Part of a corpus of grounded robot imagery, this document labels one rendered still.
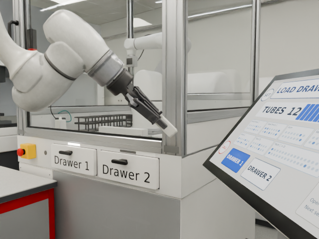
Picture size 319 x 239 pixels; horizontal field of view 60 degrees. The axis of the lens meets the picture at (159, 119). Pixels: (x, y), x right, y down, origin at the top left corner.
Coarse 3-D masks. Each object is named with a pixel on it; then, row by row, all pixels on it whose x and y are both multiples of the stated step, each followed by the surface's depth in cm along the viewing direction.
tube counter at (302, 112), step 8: (296, 104) 55; (304, 104) 52; (312, 104) 50; (288, 112) 55; (296, 112) 52; (304, 112) 50; (312, 112) 48; (296, 120) 51; (304, 120) 48; (312, 120) 47
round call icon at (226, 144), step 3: (225, 141) 71; (228, 141) 69; (231, 141) 68; (225, 144) 69; (228, 144) 68; (222, 147) 70; (225, 147) 68; (228, 147) 67; (219, 150) 70; (222, 150) 69; (225, 150) 67; (219, 153) 69; (222, 153) 67
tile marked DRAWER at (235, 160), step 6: (234, 150) 63; (240, 150) 61; (228, 156) 63; (234, 156) 61; (240, 156) 59; (246, 156) 57; (222, 162) 64; (228, 162) 61; (234, 162) 59; (240, 162) 57; (228, 168) 59; (234, 168) 57; (240, 168) 55
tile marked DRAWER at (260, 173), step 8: (256, 160) 52; (248, 168) 53; (256, 168) 51; (264, 168) 48; (272, 168) 47; (280, 168) 45; (248, 176) 51; (256, 176) 49; (264, 176) 47; (272, 176) 45; (256, 184) 47; (264, 184) 45
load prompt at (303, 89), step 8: (304, 80) 59; (312, 80) 56; (280, 88) 66; (288, 88) 62; (296, 88) 59; (304, 88) 56; (312, 88) 54; (272, 96) 66; (280, 96) 63; (288, 96) 60; (296, 96) 57; (304, 96) 54; (312, 96) 52
